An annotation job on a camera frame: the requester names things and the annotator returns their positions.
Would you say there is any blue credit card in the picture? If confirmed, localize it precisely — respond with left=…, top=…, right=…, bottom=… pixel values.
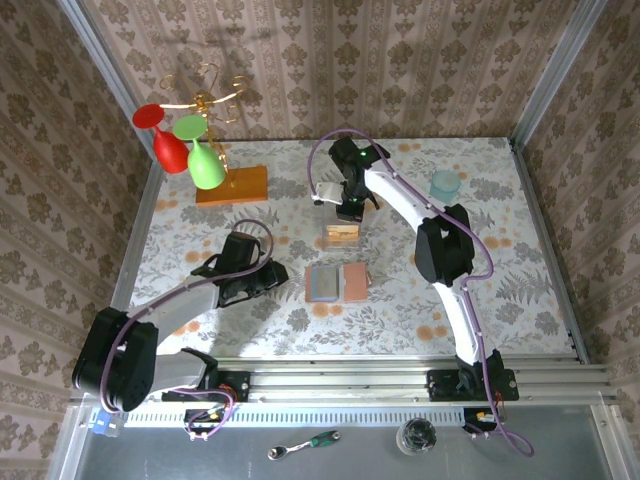
left=310, top=266, right=345, bottom=301

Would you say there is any teal plastic cup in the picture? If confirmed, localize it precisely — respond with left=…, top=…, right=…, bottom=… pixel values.
left=428, top=169, right=462, bottom=204

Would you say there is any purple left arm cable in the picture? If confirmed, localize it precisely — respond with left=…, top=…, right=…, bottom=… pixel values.
left=98, top=218, right=275, bottom=441

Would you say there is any gold glass rack wooden base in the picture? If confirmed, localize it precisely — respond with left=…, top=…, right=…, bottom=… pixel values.
left=159, top=62, right=269, bottom=207

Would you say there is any clear round jar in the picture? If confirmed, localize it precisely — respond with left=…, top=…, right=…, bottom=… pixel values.
left=395, top=417, right=438, bottom=456

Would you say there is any aluminium mounting rail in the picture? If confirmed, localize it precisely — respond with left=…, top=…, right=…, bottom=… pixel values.
left=69, top=357, right=619, bottom=406

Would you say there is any pink leather card holder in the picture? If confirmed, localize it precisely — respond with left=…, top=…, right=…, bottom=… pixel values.
left=303, top=263, right=372, bottom=305

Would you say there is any aluminium frame post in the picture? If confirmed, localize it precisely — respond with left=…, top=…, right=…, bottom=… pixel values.
left=57, top=0, right=161, bottom=161
left=508, top=0, right=611, bottom=149

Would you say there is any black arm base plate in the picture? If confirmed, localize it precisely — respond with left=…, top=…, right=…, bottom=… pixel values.
left=159, top=369, right=251, bottom=404
left=426, top=367, right=520, bottom=402

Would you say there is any black connector box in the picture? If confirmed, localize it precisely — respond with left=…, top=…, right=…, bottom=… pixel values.
left=462, top=407, right=501, bottom=435
left=183, top=407, right=236, bottom=435

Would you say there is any grey metal shelf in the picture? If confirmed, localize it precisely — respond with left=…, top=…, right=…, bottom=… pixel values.
left=49, top=404, right=636, bottom=480

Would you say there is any small blue box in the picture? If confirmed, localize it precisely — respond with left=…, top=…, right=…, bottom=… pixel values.
left=89, top=408, right=125, bottom=440

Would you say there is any red wine glass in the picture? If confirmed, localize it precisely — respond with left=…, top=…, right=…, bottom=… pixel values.
left=132, top=103, right=190, bottom=175

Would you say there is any floral tablecloth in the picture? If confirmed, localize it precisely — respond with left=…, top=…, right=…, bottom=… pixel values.
left=117, top=137, right=576, bottom=359

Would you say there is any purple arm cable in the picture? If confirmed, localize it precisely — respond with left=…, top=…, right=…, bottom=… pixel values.
left=98, top=218, right=275, bottom=441
left=306, top=127, right=536, bottom=457

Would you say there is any orange brown credit card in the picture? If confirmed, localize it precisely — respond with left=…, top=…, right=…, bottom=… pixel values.
left=324, top=224, right=361, bottom=242

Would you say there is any green wine glass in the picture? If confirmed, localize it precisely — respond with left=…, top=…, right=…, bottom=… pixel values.
left=172, top=114, right=227, bottom=191

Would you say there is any perforated white cable duct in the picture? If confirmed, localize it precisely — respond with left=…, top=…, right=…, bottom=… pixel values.
left=124, top=403, right=466, bottom=429

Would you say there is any aluminium side rail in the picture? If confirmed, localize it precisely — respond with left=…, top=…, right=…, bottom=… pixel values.
left=93, top=154, right=169, bottom=369
left=507, top=137, right=591, bottom=364

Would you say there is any green handled ratchet wrench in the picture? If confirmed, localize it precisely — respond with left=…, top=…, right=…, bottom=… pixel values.
left=267, top=429, right=341, bottom=462

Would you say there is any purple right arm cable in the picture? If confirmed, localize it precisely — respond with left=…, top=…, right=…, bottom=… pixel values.
left=306, top=127, right=536, bottom=457

